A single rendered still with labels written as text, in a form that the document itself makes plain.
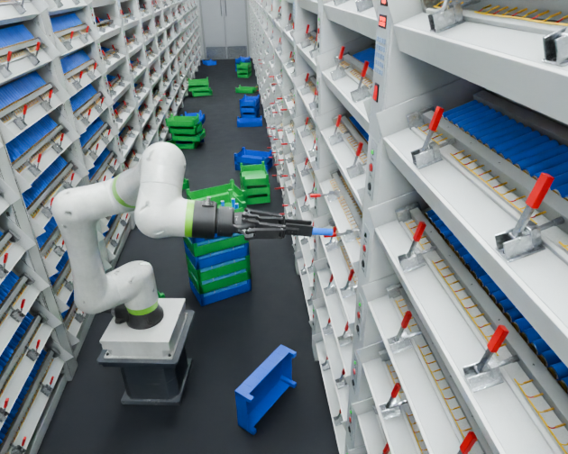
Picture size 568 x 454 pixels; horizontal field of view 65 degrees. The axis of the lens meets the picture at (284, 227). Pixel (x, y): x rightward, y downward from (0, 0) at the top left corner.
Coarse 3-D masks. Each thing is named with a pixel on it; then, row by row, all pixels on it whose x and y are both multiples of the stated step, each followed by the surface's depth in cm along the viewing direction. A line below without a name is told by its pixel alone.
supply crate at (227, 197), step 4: (228, 192) 246; (232, 192) 245; (216, 196) 244; (220, 196) 245; (224, 196) 246; (228, 196) 247; (232, 196) 246; (200, 200) 240; (212, 200) 243; (216, 200) 245; (220, 200) 246; (224, 200) 247; (228, 200) 248; (236, 200) 242; (220, 204) 246; (224, 204) 246; (228, 204) 246; (240, 204) 238; (244, 204) 231; (240, 208) 231; (236, 212) 231
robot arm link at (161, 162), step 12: (156, 144) 108; (168, 144) 108; (144, 156) 107; (156, 156) 106; (168, 156) 106; (180, 156) 109; (132, 168) 124; (144, 168) 107; (156, 168) 106; (168, 168) 106; (180, 168) 109; (120, 180) 131; (132, 180) 122; (144, 180) 106; (156, 180) 105; (168, 180) 106; (180, 180) 109; (120, 192) 133; (132, 192) 127; (132, 204) 136
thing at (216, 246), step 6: (186, 240) 240; (228, 240) 236; (234, 240) 238; (240, 240) 239; (192, 246) 229; (204, 246) 230; (210, 246) 232; (216, 246) 234; (222, 246) 235; (228, 246) 237; (192, 252) 233; (198, 252) 230; (204, 252) 232; (210, 252) 234
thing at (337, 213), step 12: (324, 168) 163; (336, 168) 164; (324, 180) 165; (324, 192) 158; (348, 192) 152; (336, 204) 148; (336, 216) 142; (348, 216) 139; (348, 228) 134; (360, 240) 126; (348, 252) 124
